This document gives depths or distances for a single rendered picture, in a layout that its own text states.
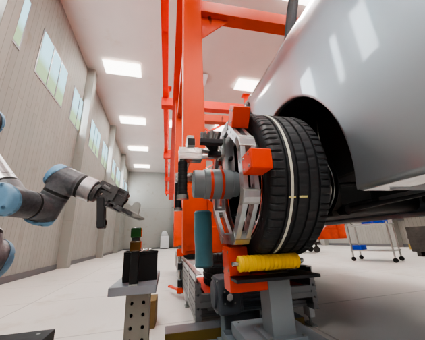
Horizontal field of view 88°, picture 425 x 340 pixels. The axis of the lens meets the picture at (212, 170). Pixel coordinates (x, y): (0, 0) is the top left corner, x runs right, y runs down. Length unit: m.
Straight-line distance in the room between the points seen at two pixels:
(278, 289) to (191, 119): 1.21
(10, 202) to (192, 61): 1.58
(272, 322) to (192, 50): 1.90
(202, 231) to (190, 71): 1.31
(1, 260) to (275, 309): 1.03
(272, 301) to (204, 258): 0.33
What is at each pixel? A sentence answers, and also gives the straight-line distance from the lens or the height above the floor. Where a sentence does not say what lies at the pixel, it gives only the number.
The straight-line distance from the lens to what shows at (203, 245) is 1.07.
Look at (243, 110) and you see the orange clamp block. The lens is 0.96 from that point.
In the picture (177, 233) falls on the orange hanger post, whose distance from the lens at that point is 3.36.
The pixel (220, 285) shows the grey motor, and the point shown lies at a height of 0.38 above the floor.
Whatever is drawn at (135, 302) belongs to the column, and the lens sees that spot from 1.17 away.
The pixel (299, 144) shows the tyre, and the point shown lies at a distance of 0.87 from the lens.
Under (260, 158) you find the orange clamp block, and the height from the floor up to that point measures 0.85.
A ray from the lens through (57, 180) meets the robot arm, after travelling 0.95.
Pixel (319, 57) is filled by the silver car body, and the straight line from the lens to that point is 1.14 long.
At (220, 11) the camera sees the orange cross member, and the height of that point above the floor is 2.63.
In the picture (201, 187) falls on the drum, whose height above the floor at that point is 0.82.
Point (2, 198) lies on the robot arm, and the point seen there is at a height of 0.74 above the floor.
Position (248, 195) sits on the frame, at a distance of 0.77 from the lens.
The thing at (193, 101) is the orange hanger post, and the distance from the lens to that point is 1.76.
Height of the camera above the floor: 0.61
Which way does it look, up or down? 17 degrees up
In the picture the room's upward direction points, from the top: 2 degrees counter-clockwise
